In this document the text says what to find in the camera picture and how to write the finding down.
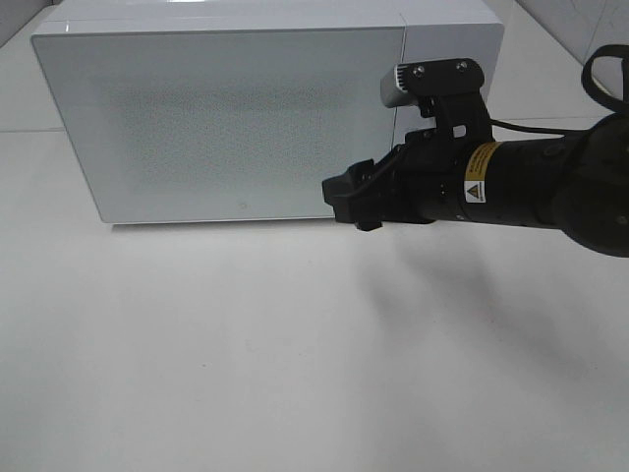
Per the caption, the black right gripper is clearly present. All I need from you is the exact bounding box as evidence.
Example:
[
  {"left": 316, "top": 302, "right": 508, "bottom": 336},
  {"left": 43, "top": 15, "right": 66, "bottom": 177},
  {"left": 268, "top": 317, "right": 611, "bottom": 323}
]
[{"left": 322, "top": 129, "right": 472, "bottom": 232}]

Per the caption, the white microwave door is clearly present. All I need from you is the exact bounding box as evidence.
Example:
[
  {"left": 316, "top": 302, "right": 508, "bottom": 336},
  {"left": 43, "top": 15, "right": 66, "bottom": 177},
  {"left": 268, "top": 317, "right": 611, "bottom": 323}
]
[{"left": 32, "top": 29, "right": 403, "bottom": 224}]

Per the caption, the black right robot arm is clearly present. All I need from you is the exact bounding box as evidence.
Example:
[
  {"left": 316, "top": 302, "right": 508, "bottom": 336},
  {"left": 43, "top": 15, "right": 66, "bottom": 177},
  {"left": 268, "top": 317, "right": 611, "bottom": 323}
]
[{"left": 322, "top": 114, "right": 628, "bottom": 258}]

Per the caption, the white microwave oven body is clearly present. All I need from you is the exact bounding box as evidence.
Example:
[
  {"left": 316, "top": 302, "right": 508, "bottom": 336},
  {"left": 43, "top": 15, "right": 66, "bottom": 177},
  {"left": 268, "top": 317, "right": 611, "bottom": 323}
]
[{"left": 38, "top": 0, "right": 506, "bottom": 228}]

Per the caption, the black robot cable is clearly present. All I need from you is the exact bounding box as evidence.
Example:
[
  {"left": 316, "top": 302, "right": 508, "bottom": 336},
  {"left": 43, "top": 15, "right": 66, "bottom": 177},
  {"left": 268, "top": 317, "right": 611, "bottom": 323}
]
[{"left": 488, "top": 43, "right": 629, "bottom": 135}]

